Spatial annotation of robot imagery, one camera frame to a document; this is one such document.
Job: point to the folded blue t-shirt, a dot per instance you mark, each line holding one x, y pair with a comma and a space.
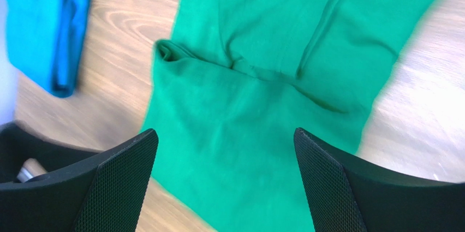
45, 39

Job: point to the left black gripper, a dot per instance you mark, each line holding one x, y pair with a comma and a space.
18, 146

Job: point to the green t-shirt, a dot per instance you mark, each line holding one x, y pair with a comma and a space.
237, 77

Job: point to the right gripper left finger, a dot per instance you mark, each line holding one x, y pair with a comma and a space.
104, 192

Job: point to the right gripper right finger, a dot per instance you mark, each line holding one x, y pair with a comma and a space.
347, 193

